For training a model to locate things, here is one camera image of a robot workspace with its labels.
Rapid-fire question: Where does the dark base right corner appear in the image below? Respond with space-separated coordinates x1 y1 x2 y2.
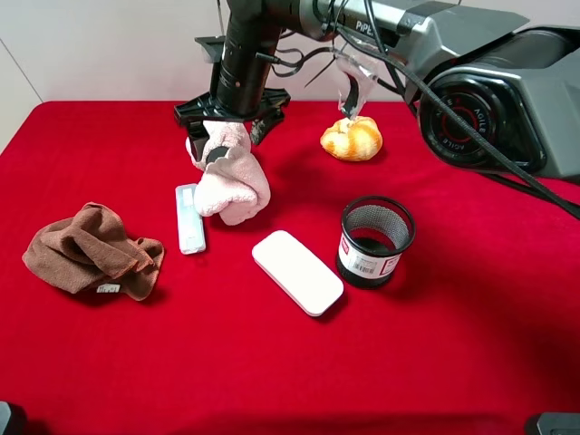
525 412 580 435

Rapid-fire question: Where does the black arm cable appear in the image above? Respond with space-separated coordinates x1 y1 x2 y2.
316 0 580 217

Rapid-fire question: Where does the red velvet table cloth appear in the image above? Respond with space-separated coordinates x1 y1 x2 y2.
1 101 579 434

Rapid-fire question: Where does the dark base left corner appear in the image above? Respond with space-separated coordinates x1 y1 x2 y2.
0 401 27 435

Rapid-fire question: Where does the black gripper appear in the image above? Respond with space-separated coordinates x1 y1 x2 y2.
174 36 290 160

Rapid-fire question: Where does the pink fleece towel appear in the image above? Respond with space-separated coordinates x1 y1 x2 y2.
186 121 271 226

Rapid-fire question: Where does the brown crumpled cloth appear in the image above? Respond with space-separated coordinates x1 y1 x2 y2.
23 202 165 302

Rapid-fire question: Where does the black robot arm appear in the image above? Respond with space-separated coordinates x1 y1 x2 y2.
174 1 579 183

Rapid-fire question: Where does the clear slim plastic case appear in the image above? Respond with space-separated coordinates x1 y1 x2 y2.
175 184 207 255

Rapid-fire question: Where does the orange plush bread toy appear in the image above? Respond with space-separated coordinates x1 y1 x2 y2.
320 116 383 161

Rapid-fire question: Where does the black mesh pen holder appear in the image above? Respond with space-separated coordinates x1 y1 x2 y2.
336 196 416 289

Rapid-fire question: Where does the dark base corner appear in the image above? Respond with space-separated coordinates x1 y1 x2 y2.
525 412 580 435
0 401 27 435

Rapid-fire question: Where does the clear plastic wrapped cable end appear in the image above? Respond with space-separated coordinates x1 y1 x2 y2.
333 49 381 121

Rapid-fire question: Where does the white flat oval case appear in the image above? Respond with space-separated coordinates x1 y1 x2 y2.
252 230 343 317

